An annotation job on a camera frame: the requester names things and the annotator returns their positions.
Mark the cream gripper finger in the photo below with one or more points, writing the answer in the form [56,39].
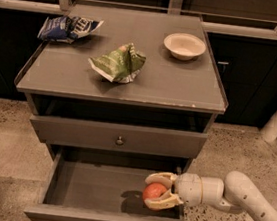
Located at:
[164,178]
[165,201]

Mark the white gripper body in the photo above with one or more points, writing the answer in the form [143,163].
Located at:
[188,187]

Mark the red apple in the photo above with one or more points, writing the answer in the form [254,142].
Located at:
[153,190]

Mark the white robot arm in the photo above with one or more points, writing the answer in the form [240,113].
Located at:
[233,194]

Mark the closed grey top drawer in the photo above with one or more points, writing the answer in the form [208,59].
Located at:
[101,135]

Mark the round metal drawer knob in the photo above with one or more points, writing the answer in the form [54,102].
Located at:
[119,141]

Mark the open grey middle drawer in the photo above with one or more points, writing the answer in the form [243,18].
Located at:
[85,185]

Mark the grey wooden drawer cabinet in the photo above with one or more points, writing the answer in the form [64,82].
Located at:
[134,98]

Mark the green crumpled chip bag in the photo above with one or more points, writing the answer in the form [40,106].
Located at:
[121,65]

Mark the white ceramic bowl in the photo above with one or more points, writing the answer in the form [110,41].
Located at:
[184,46]

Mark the blue crumpled chip bag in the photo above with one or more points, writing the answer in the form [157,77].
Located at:
[67,29]

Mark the metal railing frame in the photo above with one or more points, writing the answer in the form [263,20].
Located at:
[171,5]

